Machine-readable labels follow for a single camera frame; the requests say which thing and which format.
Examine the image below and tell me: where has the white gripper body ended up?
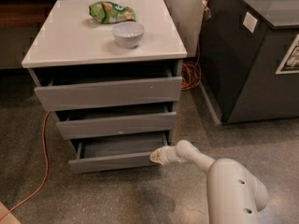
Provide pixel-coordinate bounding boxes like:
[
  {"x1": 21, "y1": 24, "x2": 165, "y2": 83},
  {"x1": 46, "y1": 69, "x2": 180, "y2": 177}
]
[{"x1": 160, "y1": 146, "x2": 183, "y2": 165}]

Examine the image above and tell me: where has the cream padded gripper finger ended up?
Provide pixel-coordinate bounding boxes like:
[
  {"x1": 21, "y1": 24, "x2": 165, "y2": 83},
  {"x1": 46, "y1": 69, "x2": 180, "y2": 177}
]
[{"x1": 149, "y1": 147, "x2": 166, "y2": 165}]

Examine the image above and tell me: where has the grey bottom drawer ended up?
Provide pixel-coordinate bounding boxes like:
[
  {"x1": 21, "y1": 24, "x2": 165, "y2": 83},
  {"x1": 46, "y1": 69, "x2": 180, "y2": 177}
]
[{"x1": 69, "y1": 132, "x2": 167, "y2": 174}]

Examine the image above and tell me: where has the grey drawer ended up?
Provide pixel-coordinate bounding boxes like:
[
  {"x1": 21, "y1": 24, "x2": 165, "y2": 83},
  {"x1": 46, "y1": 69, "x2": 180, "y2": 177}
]
[
  {"x1": 69, "y1": 132, "x2": 167, "y2": 174},
  {"x1": 56, "y1": 103, "x2": 177, "y2": 140},
  {"x1": 35, "y1": 77, "x2": 182, "y2": 111}
]

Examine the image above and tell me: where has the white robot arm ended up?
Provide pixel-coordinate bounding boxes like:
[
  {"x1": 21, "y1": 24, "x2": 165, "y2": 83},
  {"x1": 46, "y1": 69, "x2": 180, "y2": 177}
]
[{"x1": 149, "y1": 140, "x2": 268, "y2": 224}]

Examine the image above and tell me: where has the grey middle drawer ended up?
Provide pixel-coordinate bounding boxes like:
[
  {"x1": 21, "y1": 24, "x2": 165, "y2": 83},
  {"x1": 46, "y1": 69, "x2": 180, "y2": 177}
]
[{"x1": 56, "y1": 103, "x2": 177, "y2": 140}]

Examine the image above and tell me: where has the white-topped grey drawer cabinet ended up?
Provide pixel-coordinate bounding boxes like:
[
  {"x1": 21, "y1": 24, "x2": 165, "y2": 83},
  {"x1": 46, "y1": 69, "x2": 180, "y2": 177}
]
[{"x1": 21, "y1": 0, "x2": 188, "y2": 154}]

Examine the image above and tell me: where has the grey top drawer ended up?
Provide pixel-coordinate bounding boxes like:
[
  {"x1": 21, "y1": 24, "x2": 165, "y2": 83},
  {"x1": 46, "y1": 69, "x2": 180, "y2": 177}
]
[{"x1": 35, "y1": 77, "x2": 182, "y2": 111}]

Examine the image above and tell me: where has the dark grey trash bin cabinet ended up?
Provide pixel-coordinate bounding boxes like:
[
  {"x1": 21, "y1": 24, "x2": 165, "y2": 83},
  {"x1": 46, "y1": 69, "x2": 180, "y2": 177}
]
[{"x1": 200, "y1": 0, "x2": 299, "y2": 123}]

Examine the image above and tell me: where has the white bowl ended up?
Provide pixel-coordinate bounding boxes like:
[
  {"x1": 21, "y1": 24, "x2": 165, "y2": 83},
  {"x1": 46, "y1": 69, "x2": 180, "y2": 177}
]
[{"x1": 112, "y1": 21, "x2": 145, "y2": 49}]

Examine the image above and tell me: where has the green snack bag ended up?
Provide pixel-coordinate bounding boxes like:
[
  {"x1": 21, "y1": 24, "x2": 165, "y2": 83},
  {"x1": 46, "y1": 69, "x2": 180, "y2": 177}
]
[{"x1": 89, "y1": 1, "x2": 135, "y2": 24}]

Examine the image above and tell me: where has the orange extension cable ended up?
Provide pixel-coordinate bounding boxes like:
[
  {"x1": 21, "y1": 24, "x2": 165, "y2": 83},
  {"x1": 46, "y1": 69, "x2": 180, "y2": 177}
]
[{"x1": 0, "y1": 0, "x2": 219, "y2": 222}]

